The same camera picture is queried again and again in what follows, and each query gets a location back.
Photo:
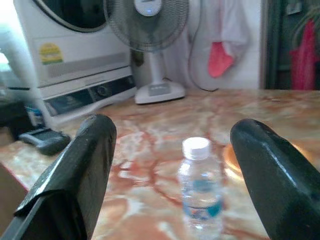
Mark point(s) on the white hanging cloth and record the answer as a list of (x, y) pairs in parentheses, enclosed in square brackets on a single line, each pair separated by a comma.
[(232, 25)]

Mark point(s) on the red hanging cloth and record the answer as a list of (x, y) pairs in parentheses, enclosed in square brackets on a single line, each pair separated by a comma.
[(220, 60)]

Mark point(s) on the black handheld device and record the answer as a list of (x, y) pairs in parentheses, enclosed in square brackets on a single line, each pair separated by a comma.
[(45, 141)]

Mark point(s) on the clear water bottle white cap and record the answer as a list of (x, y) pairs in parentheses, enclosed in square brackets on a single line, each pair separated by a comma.
[(200, 195)]

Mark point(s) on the dark green door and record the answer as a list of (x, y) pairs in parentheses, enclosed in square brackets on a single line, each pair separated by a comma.
[(277, 37)]

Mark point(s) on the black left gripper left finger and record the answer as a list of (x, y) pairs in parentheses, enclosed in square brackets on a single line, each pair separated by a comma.
[(70, 180)]

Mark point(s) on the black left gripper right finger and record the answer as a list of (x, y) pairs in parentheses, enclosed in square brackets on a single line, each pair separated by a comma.
[(275, 180)]

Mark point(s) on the white front-load dryer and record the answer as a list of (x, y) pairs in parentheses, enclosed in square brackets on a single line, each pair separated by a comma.
[(75, 50)]

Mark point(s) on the wooden cabinet black top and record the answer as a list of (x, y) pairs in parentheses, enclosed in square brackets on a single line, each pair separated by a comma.
[(7, 195)]

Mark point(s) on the red hanging bag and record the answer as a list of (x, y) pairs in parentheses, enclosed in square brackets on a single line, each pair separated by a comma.
[(303, 65)]

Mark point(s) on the white blue labelled container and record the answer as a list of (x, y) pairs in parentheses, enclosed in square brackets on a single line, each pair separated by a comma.
[(35, 116)]

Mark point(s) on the white standing fan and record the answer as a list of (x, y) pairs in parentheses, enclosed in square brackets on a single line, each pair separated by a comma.
[(157, 75)]

